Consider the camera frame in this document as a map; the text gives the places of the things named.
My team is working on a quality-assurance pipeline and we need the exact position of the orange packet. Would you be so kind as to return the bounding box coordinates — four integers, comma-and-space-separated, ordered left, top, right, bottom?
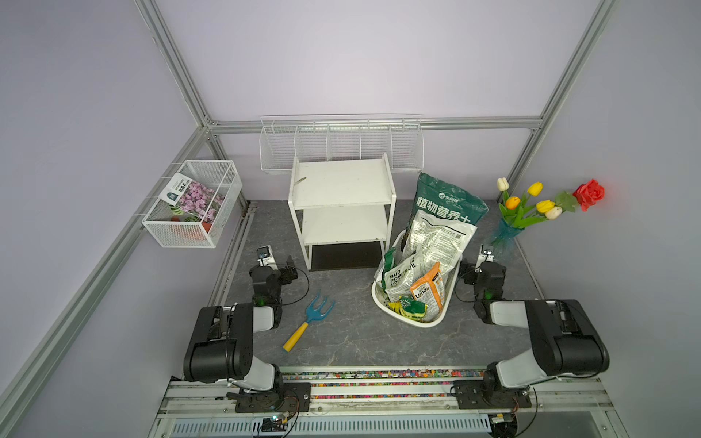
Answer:
410, 262, 445, 314

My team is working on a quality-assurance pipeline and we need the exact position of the white fertilizer bag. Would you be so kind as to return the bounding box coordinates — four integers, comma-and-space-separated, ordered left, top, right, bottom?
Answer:
403, 210, 478, 274

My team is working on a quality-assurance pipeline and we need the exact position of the green yellow packet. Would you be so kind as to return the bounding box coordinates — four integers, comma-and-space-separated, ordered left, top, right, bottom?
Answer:
387, 296, 427, 321

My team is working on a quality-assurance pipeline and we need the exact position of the black rose soil bag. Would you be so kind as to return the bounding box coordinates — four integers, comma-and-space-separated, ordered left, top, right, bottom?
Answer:
383, 252, 425, 302

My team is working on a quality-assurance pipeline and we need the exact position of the white green small bag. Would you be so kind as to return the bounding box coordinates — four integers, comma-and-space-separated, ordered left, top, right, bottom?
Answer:
382, 246, 397, 279

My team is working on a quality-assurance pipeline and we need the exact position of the tall green soil bag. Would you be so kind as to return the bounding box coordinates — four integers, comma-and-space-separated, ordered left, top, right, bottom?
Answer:
411, 173, 489, 226

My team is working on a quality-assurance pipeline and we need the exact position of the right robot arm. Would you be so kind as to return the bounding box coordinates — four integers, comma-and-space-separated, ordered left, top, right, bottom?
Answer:
458, 261, 610, 393

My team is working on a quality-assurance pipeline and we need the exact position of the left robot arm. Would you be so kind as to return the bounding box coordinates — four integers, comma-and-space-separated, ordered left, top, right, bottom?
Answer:
183, 257, 299, 392

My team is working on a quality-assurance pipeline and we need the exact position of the white three-tier shelf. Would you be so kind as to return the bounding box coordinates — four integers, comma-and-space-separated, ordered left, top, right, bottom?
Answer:
288, 154, 397, 270

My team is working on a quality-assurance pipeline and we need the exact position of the blue yellow garden fork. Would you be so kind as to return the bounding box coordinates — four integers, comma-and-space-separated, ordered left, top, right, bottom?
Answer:
283, 293, 336, 352

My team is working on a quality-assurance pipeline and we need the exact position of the tulip bouquet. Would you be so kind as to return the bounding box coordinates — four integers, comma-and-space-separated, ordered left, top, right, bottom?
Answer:
497, 178, 579, 230

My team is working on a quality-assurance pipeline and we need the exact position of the white perforated plastic basket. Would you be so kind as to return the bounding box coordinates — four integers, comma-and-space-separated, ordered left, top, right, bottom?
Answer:
371, 257, 463, 329

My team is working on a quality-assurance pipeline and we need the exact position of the purple flower seed packet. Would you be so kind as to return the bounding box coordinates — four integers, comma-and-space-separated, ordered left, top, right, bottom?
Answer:
159, 173, 225, 224

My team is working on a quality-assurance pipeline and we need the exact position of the red artificial rose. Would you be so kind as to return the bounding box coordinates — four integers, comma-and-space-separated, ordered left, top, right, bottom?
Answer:
573, 179, 605, 212

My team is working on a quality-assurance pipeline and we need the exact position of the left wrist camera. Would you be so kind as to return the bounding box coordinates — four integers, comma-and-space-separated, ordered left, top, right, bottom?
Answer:
257, 245, 277, 268

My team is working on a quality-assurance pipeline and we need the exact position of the white wire cube basket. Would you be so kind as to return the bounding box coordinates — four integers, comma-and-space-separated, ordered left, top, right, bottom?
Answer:
142, 160, 242, 248

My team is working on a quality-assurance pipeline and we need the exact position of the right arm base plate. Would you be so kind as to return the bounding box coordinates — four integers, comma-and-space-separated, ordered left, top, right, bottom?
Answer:
449, 380, 532, 411

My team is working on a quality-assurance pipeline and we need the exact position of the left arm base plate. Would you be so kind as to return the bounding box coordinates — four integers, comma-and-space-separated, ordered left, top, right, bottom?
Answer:
235, 383, 311, 414

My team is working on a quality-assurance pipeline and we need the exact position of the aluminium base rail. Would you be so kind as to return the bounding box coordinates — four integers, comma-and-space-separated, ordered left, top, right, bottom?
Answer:
150, 366, 628, 437

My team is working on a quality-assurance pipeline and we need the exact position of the white wire wall rack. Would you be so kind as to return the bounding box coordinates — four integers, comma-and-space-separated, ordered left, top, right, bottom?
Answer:
259, 117, 425, 173

